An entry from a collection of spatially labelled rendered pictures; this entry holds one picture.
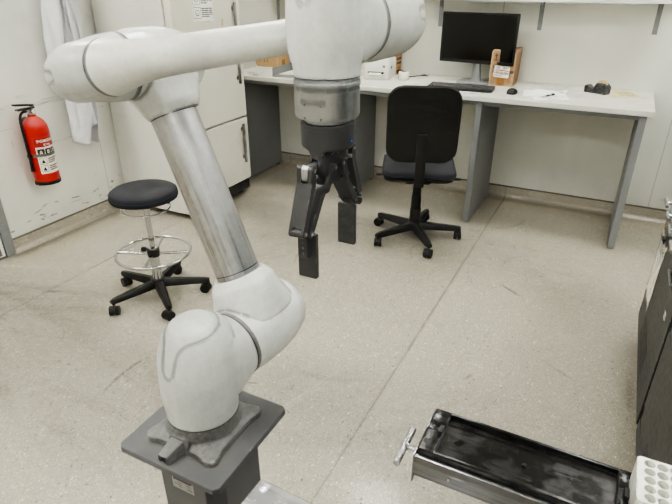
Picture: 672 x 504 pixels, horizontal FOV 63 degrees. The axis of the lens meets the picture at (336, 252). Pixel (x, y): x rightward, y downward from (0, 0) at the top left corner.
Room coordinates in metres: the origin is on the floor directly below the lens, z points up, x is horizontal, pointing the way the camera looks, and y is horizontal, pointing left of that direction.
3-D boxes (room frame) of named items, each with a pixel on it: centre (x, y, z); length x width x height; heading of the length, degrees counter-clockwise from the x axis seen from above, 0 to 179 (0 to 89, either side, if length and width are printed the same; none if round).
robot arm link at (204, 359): (0.90, 0.28, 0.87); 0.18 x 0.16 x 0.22; 147
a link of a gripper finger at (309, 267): (0.70, 0.04, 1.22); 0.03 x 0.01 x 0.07; 63
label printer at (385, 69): (4.26, -0.32, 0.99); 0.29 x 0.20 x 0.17; 161
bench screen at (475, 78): (4.05, -1.00, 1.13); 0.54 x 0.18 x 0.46; 57
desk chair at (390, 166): (3.33, -0.54, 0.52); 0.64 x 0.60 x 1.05; 173
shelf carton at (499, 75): (4.01, -1.20, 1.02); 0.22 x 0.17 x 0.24; 153
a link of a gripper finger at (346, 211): (0.81, -0.02, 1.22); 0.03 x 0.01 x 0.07; 63
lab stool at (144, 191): (2.59, 1.00, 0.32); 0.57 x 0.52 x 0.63; 153
